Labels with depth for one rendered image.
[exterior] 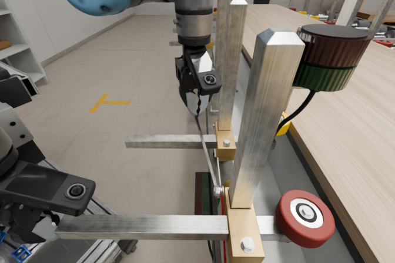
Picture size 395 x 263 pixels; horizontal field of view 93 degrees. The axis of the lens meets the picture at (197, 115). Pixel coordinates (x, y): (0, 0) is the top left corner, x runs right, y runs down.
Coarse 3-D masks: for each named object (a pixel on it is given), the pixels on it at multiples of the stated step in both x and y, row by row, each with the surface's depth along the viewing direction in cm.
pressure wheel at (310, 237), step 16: (288, 192) 32; (304, 192) 32; (288, 208) 30; (304, 208) 30; (320, 208) 30; (288, 224) 28; (304, 224) 28; (320, 224) 28; (304, 240) 27; (320, 240) 27
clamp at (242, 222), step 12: (228, 180) 39; (228, 192) 36; (228, 204) 34; (252, 204) 34; (228, 216) 33; (240, 216) 33; (252, 216) 33; (228, 228) 32; (240, 228) 31; (252, 228) 31; (228, 240) 32; (240, 240) 30; (228, 252) 32; (240, 252) 28; (252, 252) 28; (264, 252) 28
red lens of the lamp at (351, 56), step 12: (300, 36) 17; (312, 36) 16; (372, 36) 16; (312, 48) 17; (324, 48) 16; (336, 48) 16; (348, 48) 15; (360, 48) 16; (312, 60) 17; (324, 60) 16; (336, 60) 16; (348, 60) 16
